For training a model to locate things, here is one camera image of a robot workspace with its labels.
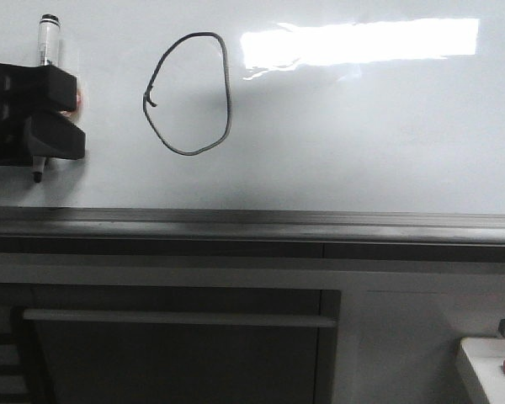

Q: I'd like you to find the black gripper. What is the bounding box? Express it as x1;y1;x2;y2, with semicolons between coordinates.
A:
0;63;86;167

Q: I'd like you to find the white black whiteboard marker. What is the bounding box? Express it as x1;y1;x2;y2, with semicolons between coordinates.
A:
32;13;61;183

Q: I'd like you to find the red round whiteboard magnet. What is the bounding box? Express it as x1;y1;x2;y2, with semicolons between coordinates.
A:
60;88;82;121

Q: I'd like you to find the white whiteboard with aluminium frame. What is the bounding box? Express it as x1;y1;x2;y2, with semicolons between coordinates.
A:
0;1;505;244

